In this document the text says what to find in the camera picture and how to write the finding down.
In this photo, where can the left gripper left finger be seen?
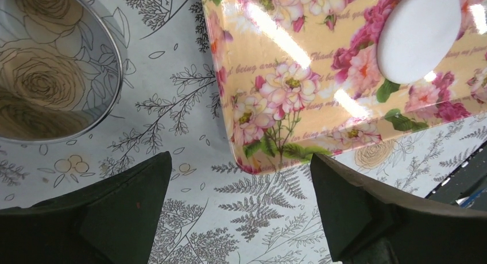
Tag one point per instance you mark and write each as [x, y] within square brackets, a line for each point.
[111, 221]

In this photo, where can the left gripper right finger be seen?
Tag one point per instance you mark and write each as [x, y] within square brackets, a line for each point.
[367, 221]

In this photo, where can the floral cutting board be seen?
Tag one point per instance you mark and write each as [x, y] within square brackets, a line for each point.
[300, 77]

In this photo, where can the round cut dough wrapper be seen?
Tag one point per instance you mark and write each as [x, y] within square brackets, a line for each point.
[416, 37]

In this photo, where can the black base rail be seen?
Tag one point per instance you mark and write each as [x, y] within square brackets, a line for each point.
[465, 187]

